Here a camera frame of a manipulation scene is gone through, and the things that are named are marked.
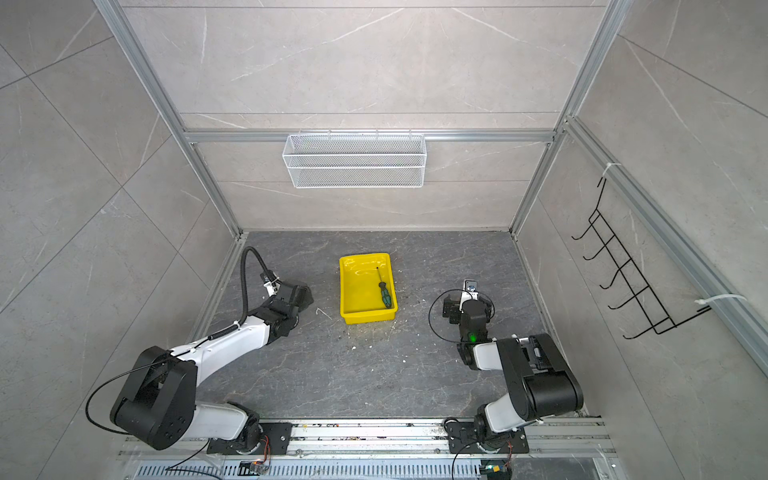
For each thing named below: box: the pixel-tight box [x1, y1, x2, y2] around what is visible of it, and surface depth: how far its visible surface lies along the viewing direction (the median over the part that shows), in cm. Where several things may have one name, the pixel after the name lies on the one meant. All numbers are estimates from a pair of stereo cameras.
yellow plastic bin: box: [339, 253, 399, 325], surface depth 103 cm
